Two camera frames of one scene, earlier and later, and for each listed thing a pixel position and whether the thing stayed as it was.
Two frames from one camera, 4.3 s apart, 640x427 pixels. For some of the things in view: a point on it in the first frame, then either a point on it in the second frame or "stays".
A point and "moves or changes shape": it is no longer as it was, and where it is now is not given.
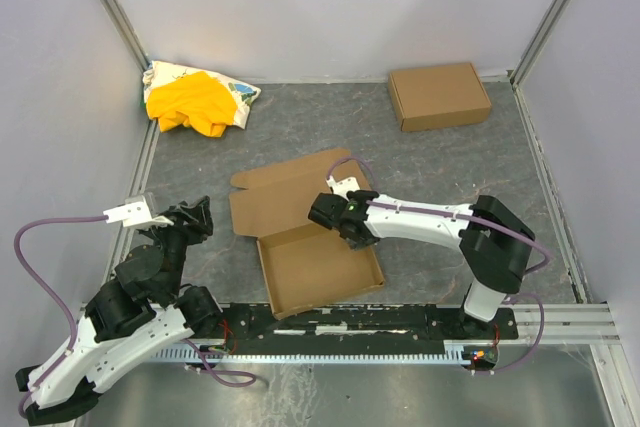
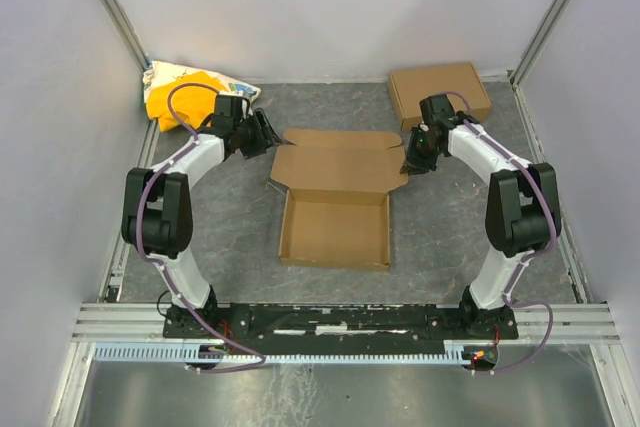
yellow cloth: [195, 99] stays
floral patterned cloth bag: [158, 73] stays
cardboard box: [304, 267] moves or changes shape
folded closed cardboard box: [439, 97] stays
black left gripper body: [189, 220] -> [258, 132]
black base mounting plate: [368, 320] stays
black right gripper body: [326, 210] -> [422, 153]
